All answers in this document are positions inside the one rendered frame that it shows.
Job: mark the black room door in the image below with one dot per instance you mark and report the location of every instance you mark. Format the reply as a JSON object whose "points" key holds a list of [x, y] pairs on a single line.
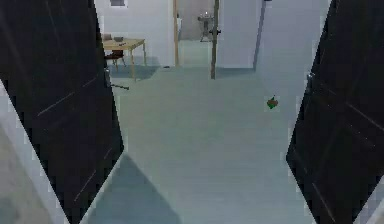
{"points": [[346, 110], [60, 83]]}

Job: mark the grey side table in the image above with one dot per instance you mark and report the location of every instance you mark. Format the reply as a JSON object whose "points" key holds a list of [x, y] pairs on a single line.
{"points": [[205, 23]]}

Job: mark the grey framed wall picture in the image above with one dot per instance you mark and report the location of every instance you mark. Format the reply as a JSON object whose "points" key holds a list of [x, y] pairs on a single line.
{"points": [[117, 2]]}

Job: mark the green and red small object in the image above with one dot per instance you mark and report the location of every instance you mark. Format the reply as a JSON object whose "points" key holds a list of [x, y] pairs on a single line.
{"points": [[272, 103]]}

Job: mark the dark red chair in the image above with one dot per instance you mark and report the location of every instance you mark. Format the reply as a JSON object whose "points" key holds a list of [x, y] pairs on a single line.
{"points": [[113, 55]]}

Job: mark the grey bowl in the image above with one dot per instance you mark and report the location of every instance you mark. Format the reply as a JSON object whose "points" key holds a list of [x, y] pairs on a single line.
{"points": [[118, 39]]}

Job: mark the light wooden table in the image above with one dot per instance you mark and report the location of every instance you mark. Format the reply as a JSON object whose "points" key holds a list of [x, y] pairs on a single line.
{"points": [[128, 44]]}

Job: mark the brown wooden room door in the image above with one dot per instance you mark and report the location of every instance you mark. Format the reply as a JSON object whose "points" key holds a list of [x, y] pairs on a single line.
{"points": [[215, 40]]}

